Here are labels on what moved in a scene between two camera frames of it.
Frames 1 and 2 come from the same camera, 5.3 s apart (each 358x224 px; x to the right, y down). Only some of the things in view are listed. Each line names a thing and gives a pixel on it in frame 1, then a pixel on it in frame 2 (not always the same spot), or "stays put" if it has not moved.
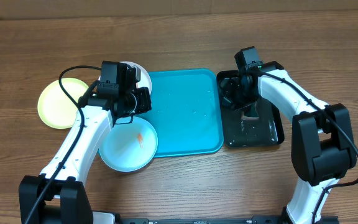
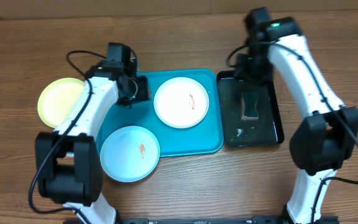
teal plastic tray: x=186 y=111 stays put
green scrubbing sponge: x=252 y=114 stays put
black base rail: x=216 y=220 stays put
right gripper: x=227 y=97 -> x=245 y=74
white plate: x=145 y=79 -> x=181 y=102
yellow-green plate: x=55 y=107 stays put
